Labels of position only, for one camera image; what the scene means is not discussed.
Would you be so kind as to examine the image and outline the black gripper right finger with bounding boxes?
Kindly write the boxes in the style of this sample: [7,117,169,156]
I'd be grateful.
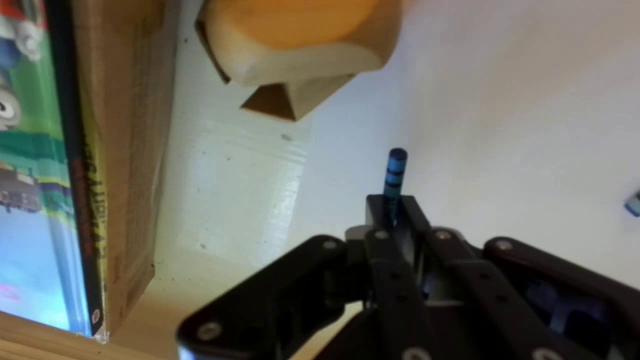
[398,194,640,360]

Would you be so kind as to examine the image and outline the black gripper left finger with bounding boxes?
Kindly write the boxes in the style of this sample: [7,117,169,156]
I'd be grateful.
[175,192,435,360]

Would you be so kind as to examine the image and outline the dark blue crayon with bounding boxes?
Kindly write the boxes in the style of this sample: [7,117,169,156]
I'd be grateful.
[379,146,409,221]

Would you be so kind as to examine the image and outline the white paper sheet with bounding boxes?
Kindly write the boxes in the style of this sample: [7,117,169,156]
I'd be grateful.
[285,0,640,287]

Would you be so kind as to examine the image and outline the brown Unsolved Case Files box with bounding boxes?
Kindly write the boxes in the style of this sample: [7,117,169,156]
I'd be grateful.
[68,0,169,344]

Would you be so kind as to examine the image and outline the small wooden block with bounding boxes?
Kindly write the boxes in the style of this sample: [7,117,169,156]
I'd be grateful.
[194,0,406,124]

